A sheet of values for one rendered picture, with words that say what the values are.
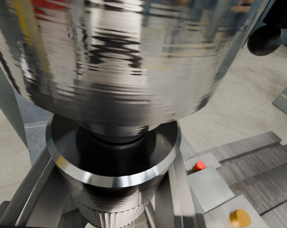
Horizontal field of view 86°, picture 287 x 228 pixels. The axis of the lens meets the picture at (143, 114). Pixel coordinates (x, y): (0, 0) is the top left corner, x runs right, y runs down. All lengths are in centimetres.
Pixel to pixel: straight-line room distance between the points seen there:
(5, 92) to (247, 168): 68
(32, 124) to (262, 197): 61
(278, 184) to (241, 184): 10
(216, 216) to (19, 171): 147
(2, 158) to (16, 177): 23
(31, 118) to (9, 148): 128
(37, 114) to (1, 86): 10
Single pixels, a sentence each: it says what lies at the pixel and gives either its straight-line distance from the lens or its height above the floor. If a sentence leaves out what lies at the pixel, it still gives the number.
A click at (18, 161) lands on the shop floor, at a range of 166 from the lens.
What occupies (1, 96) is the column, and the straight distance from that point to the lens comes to 54.
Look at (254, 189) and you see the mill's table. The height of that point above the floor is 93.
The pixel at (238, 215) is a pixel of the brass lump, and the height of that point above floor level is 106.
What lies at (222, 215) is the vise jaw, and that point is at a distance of 31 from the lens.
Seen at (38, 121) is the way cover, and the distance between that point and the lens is 49.
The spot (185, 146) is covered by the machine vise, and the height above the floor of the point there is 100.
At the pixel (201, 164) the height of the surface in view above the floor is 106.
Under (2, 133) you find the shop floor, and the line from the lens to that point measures 191.
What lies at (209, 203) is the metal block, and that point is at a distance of 27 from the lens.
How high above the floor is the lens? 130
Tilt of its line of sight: 44 degrees down
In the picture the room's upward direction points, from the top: 12 degrees clockwise
